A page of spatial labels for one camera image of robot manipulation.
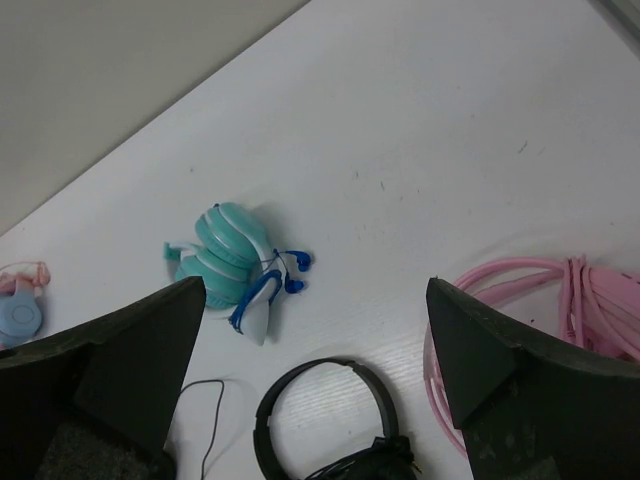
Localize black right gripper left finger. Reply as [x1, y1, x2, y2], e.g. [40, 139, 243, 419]
[1, 277, 205, 479]

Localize black wired headphones taped band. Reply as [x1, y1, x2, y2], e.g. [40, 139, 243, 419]
[179, 379, 226, 479]

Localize teal white folded headphones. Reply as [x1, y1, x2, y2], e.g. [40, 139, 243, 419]
[163, 202, 313, 346]

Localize blue pink headphones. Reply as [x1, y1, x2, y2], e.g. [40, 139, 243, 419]
[1, 261, 51, 350]

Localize black small headphones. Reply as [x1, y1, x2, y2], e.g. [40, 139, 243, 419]
[253, 356, 422, 479]

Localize pink headphones with cable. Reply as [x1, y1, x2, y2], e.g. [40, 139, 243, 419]
[422, 256, 640, 451]

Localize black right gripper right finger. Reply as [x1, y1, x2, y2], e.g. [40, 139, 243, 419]
[426, 278, 639, 479]

